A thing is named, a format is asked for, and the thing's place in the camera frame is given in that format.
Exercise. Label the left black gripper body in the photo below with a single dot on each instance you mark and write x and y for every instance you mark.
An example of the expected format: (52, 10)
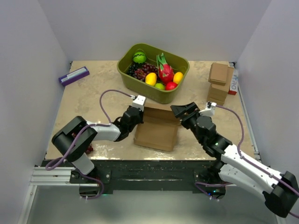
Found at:
(139, 118)

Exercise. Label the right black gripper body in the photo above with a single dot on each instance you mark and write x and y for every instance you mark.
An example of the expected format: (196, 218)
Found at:
(194, 108)

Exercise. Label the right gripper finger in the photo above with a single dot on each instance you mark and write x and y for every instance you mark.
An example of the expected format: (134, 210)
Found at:
(179, 110)
(184, 119)

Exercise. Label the brown cardboard paper box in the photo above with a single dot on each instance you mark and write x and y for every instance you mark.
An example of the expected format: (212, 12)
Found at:
(159, 128)

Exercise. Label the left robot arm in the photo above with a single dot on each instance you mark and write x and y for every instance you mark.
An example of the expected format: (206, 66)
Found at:
(73, 140)

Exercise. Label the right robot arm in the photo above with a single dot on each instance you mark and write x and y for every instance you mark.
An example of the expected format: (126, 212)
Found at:
(279, 191)

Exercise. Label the top folded cardboard box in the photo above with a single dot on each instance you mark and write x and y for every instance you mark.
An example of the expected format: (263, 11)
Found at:
(218, 74)

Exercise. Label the white red printed box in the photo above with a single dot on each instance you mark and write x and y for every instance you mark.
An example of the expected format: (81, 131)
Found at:
(234, 83)

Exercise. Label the purple flat box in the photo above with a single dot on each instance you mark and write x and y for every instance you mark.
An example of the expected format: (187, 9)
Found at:
(74, 76)

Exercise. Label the red apple toy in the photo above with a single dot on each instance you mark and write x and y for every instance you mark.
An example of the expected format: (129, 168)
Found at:
(170, 86)

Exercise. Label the green lime toy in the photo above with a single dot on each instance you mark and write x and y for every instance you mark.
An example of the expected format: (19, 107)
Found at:
(160, 86)

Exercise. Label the yellow mango toy right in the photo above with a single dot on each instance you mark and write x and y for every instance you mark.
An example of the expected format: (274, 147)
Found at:
(178, 76)

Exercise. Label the yellow mango toy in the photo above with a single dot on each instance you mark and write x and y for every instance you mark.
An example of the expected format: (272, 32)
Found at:
(151, 79)
(178, 76)

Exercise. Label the pink dragon fruit toy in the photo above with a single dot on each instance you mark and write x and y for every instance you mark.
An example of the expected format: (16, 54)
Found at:
(165, 71)

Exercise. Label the yellow mango toy left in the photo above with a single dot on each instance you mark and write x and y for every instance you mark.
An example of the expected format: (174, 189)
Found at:
(151, 79)

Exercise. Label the red grape bunch in bin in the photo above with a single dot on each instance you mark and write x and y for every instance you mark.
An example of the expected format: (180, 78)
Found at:
(144, 70)

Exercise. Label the stack of folded cardboard boxes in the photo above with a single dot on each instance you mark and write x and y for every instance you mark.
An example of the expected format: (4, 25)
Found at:
(219, 92)

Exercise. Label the dark purple grape bunch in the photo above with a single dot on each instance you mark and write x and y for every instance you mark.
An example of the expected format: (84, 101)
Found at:
(132, 71)

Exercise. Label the green watermelon toy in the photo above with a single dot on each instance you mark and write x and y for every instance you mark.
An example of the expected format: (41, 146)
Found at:
(139, 57)

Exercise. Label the red grape bunch on table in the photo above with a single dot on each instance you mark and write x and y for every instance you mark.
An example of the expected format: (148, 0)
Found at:
(90, 147)

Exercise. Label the olive green plastic bin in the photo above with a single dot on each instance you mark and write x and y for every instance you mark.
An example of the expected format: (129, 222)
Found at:
(178, 64)

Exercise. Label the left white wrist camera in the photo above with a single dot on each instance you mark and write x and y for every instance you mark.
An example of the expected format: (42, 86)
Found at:
(139, 102)

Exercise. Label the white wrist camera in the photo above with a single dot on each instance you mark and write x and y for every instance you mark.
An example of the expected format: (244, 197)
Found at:
(139, 102)
(209, 109)

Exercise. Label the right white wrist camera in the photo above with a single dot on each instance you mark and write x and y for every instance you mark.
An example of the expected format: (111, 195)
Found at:
(209, 109)

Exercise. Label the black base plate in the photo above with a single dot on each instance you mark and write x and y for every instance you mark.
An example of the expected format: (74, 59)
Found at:
(143, 175)

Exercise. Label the aluminium frame rail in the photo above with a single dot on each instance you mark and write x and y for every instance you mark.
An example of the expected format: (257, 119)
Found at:
(52, 199)

